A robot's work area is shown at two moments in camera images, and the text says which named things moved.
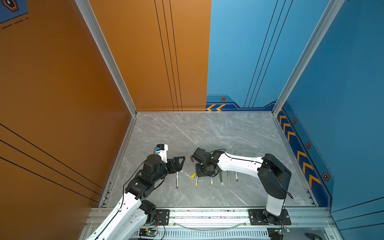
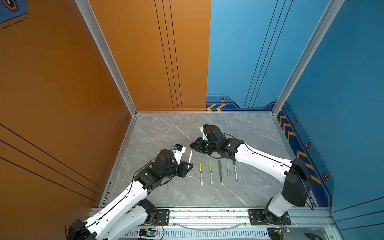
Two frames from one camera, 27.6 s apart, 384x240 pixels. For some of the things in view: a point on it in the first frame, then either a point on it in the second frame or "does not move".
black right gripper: [198, 173] to [198, 143]
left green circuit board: [146, 232] does not move
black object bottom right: [311, 236] does not move
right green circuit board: [282, 231] does not move
